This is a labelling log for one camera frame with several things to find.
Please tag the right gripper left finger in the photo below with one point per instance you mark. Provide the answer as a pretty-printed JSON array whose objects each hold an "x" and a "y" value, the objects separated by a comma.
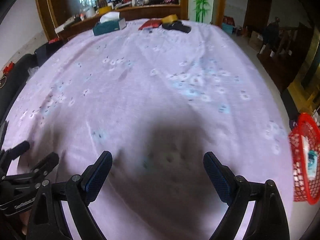
[{"x": 95, "y": 175}]

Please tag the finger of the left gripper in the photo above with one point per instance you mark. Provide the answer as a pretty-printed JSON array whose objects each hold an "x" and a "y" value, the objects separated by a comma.
[
  {"x": 46, "y": 165},
  {"x": 18, "y": 150}
]

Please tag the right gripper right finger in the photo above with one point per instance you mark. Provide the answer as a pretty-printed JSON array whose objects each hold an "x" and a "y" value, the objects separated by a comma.
[{"x": 221, "y": 177}]

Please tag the person's left hand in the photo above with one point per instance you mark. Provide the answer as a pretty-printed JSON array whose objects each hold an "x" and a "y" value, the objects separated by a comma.
[{"x": 25, "y": 220}]

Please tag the black leather sofa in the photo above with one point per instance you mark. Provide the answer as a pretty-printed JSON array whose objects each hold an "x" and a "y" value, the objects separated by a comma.
[{"x": 17, "y": 77}]

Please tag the red plastic mesh basket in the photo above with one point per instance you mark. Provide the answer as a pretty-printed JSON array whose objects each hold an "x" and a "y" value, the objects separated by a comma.
[{"x": 303, "y": 138}]

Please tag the teal tissue pack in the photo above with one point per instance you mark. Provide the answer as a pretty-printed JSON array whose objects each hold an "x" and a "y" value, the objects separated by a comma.
[{"x": 311, "y": 164}]

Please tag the lilac floral tablecloth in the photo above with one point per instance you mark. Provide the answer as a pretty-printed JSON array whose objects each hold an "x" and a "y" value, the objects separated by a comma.
[{"x": 158, "y": 101}]

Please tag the wooden sideboard counter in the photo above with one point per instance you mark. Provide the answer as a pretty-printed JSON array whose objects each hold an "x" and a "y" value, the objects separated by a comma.
[{"x": 129, "y": 13}]

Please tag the cardboard box on floor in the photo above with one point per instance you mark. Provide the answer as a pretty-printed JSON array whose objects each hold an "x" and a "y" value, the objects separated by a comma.
[{"x": 256, "y": 41}]

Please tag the dark teal tissue box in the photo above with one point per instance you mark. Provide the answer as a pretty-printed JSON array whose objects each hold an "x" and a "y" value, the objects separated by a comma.
[{"x": 108, "y": 23}]

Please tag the black cloth item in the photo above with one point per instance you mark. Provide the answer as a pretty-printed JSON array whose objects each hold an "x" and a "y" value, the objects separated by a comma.
[{"x": 177, "y": 25}]

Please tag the red booklet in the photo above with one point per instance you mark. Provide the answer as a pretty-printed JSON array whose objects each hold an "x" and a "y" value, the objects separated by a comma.
[{"x": 150, "y": 24}]

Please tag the yellow tape roll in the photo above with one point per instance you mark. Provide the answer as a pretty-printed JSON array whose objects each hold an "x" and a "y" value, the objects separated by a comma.
[{"x": 169, "y": 19}]

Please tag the bamboo painted panel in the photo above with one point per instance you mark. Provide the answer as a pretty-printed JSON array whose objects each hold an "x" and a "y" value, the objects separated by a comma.
[{"x": 200, "y": 10}]

